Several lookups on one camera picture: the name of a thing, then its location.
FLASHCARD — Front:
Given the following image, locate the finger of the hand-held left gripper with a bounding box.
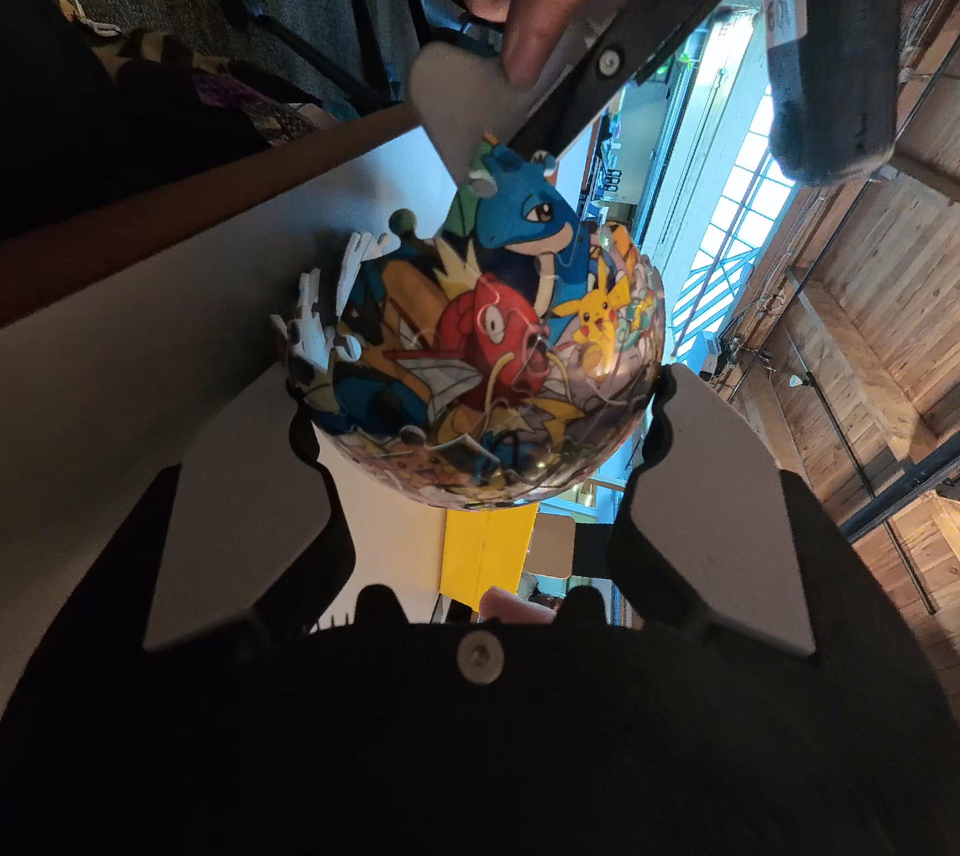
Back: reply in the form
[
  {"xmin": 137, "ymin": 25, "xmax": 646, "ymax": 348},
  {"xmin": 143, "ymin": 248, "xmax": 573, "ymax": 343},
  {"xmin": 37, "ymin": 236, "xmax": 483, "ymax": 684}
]
[{"xmin": 408, "ymin": 0, "xmax": 676, "ymax": 188}]

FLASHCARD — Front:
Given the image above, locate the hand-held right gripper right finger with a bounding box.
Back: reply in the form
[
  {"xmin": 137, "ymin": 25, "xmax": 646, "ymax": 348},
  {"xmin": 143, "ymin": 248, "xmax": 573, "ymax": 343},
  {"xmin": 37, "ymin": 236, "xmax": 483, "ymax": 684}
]
[{"xmin": 606, "ymin": 361, "xmax": 817, "ymax": 656}]

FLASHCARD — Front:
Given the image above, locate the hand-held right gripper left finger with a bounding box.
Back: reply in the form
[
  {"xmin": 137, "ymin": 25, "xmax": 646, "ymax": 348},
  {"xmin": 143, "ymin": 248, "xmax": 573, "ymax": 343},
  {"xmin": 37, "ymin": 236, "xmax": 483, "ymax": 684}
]
[{"xmin": 142, "ymin": 365, "xmax": 357, "ymax": 651}]

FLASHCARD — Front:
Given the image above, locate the colourful cartoon puzzle ball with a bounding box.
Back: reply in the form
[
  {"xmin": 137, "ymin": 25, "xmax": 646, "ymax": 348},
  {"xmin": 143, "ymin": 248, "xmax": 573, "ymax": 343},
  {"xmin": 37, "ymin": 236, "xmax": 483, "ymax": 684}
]
[{"xmin": 270, "ymin": 132, "xmax": 667, "ymax": 512}]

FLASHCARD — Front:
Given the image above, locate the black office chair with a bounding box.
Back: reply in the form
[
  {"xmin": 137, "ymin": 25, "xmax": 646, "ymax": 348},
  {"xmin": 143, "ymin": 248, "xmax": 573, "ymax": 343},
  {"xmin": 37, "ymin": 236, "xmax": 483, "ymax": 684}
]
[{"xmin": 221, "ymin": 0, "xmax": 406, "ymax": 116}]

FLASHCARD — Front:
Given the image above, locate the dark storage shelving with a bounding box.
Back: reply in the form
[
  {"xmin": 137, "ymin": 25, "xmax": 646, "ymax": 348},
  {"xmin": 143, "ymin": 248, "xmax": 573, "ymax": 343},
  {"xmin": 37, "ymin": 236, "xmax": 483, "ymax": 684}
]
[{"xmin": 577, "ymin": 121, "xmax": 639, "ymax": 212}]

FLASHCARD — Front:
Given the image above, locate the large paned window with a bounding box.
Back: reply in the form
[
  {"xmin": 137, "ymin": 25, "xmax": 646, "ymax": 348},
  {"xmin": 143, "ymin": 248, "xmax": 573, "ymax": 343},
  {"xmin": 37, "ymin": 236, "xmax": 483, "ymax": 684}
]
[{"xmin": 671, "ymin": 87, "xmax": 796, "ymax": 355}]

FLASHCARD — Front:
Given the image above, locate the black steel beam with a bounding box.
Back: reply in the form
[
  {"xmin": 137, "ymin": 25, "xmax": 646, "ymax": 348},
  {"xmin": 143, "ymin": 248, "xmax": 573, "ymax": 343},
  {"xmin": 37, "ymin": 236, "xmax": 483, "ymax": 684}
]
[{"xmin": 843, "ymin": 432, "xmax": 960, "ymax": 544}]

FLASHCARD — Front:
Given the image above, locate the patterned dark cloth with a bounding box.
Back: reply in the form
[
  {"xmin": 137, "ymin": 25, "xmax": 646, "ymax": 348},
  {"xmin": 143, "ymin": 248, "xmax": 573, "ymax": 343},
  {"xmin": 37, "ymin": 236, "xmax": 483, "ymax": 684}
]
[{"xmin": 60, "ymin": 0, "xmax": 346, "ymax": 148}]

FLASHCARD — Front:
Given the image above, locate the yellow plastic bin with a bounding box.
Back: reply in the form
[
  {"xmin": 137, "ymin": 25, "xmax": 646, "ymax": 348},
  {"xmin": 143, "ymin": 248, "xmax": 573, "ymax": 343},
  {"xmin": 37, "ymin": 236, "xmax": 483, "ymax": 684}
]
[{"xmin": 441, "ymin": 507, "xmax": 540, "ymax": 613}]

